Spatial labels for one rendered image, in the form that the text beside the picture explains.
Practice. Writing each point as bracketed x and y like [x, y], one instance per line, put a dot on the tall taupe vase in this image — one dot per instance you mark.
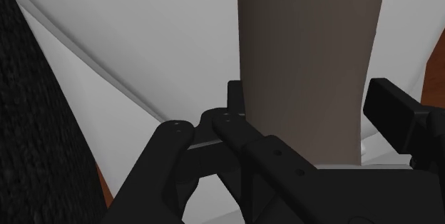
[306, 63]

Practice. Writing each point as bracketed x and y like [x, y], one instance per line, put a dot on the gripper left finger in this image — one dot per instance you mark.
[153, 167]

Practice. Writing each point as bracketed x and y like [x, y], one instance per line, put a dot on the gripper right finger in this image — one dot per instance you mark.
[396, 119]

